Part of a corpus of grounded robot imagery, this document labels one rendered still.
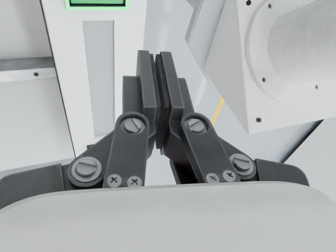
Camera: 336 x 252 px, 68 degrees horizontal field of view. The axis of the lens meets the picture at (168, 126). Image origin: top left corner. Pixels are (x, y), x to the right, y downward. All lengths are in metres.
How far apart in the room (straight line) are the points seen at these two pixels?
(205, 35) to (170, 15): 0.94
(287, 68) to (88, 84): 0.30
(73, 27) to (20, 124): 0.33
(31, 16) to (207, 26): 0.28
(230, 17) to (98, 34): 0.26
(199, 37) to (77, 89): 0.27
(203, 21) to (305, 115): 0.26
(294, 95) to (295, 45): 0.11
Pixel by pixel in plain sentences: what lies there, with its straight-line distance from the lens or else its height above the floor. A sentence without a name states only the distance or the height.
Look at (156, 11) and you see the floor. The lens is 1.40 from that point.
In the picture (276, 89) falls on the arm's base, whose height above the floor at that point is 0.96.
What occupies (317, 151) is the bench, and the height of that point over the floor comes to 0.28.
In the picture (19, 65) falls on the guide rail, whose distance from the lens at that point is 0.44.
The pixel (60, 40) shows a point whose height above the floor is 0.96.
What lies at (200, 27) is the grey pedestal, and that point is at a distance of 0.49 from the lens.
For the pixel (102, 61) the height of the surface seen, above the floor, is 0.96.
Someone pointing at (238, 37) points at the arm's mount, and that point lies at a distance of 0.45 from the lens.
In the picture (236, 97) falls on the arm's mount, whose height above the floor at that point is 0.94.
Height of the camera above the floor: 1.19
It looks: 36 degrees down
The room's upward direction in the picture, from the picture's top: 156 degrees clockwise
